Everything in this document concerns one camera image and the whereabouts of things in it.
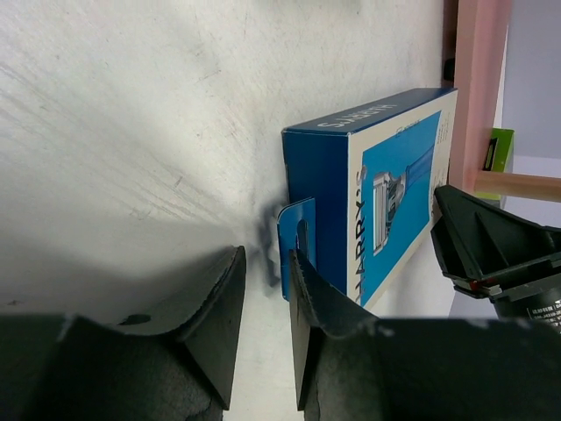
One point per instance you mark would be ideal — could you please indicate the pink three-tier shelf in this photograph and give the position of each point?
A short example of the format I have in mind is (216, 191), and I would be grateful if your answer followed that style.
(475, 36)

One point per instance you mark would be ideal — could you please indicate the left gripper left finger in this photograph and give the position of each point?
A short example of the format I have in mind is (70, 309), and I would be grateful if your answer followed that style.
(172, 361)

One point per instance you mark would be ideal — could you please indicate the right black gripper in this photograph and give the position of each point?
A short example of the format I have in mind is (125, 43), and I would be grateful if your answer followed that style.
(490, 253)

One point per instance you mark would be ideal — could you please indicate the black green razor box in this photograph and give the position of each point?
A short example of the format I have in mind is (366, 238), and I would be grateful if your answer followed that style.
(498, 159)

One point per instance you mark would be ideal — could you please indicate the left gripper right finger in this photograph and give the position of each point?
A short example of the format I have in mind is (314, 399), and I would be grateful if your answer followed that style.
(351, 365)

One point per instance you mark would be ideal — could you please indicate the blue razor box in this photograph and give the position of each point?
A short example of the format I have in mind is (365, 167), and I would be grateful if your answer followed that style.
(361, 188)

